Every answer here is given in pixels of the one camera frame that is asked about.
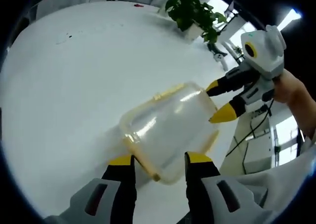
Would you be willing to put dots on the small red object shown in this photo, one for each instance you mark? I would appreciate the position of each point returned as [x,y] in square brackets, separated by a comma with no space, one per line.
[137,5]

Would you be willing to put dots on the clear plastic buckle container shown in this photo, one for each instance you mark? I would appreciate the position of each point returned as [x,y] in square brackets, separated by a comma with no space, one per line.
[168,132]

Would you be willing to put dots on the white cabinet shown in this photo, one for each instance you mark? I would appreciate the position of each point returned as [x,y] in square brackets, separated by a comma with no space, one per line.
[256,152]

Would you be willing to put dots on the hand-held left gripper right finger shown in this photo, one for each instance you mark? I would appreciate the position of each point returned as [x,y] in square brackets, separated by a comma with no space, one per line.
[202,184]

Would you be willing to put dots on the green potted plant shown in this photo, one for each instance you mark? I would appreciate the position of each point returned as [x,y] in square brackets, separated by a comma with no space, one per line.
[192,9]

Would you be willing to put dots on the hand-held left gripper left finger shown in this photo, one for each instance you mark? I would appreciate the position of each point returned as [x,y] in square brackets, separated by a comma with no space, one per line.
[121,184]

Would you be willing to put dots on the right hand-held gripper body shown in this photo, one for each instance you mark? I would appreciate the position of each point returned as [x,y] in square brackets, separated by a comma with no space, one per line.
[267,53]

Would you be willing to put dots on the person's right hand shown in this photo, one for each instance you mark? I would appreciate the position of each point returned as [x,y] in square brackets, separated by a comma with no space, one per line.
[287,88]

